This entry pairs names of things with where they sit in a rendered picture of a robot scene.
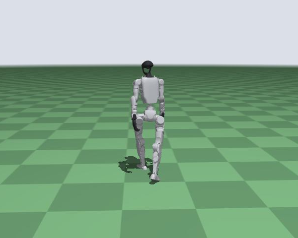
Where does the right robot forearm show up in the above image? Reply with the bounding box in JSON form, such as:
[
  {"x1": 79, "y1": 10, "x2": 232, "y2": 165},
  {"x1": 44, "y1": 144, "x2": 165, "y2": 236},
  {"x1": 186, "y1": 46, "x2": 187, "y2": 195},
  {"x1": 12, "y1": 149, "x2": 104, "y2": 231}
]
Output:
[{"x1": 159, "y1": 100, "x2": 165, "y2": 115}]

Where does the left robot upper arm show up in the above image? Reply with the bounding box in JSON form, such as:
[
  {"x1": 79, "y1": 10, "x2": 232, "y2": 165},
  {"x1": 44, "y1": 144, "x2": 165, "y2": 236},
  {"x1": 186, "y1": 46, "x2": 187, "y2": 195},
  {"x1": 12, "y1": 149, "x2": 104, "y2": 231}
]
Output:
[{"x1": 133, "y1": 79, "x2": 142, "y2": 102}]

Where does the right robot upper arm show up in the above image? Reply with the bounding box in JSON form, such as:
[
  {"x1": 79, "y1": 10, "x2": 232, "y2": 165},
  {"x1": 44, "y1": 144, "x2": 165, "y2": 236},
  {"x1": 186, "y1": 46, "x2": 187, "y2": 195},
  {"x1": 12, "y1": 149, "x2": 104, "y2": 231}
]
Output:
[{"x1": 158, "y1": 78, "x2": 164, "y2": 101}]

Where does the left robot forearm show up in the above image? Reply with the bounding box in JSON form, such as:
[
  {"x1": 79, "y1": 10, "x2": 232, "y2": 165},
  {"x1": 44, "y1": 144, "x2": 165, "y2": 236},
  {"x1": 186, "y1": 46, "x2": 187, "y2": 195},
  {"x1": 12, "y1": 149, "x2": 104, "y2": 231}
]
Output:
[{"x1": 131, "y1": 96, "x2": 138, "y2": 118}]

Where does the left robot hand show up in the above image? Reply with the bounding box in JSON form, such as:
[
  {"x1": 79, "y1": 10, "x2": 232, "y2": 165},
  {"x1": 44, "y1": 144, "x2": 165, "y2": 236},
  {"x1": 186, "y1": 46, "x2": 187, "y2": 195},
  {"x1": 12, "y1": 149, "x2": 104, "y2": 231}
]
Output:
[{"x1": 131, "y1": 114, "x2": 140, "y2": 131}]

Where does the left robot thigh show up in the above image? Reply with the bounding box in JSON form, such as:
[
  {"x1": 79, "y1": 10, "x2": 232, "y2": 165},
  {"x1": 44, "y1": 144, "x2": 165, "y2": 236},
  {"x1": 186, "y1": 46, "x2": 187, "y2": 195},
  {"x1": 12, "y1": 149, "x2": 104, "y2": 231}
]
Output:
[{"x1": 135, "y1": 114, "x2": 145, "y2": 146}]

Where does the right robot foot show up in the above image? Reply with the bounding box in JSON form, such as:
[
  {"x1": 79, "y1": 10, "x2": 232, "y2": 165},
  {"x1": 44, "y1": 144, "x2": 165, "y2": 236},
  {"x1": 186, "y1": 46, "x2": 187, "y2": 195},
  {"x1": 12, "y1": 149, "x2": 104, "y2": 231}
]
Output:
[{"x1": 150, "y1": 174, "x2": 160, "y2": 181}]

